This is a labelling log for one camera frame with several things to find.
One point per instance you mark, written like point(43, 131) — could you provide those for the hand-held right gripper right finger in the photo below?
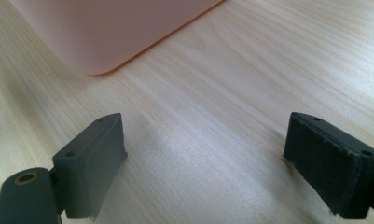
point(327, 168)

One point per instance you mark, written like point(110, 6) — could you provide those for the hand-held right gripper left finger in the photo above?
point(88, 168)

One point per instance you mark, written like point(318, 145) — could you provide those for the pink plastic container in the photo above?
point(107, 31)

